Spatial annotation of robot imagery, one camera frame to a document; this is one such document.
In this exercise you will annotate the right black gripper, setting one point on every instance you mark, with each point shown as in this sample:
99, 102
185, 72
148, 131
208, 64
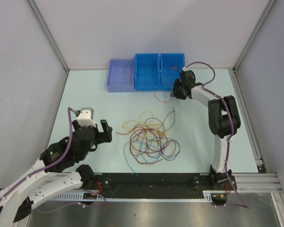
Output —
174, 92

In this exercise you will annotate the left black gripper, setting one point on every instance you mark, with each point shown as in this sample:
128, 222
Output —
105, 136

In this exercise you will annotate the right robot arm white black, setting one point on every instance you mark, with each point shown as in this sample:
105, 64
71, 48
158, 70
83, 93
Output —
224, 121

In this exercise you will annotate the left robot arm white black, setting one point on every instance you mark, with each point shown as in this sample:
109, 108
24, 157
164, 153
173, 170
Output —
25, 195

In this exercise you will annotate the blue bin right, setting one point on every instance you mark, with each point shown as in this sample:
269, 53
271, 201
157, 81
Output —
171, 65

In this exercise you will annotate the blue bin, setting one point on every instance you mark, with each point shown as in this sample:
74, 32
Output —
171, 65
147, 72

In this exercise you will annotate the blue bin middle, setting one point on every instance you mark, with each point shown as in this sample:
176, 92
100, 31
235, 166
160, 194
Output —
147, 72

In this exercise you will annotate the lavender plastic bin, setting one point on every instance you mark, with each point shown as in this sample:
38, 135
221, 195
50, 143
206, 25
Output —
121, 75

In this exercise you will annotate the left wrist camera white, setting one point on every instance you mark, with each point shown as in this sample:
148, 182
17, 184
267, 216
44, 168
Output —
85, 117

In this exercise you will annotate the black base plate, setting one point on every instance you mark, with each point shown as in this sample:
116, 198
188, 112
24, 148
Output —
151, 185

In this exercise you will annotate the right aluminium table rail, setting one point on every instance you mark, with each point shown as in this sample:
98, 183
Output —
248, 123

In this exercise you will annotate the front aluminium rail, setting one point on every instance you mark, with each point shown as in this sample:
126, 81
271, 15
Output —
258, 183

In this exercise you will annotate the right aluminium frame post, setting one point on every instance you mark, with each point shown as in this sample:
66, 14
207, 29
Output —
262, 19

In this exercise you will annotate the aluminium frame post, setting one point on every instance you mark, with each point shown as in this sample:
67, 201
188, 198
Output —
262, 19
47, 33

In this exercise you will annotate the left aluminium frame post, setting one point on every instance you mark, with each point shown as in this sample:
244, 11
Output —
47, 33

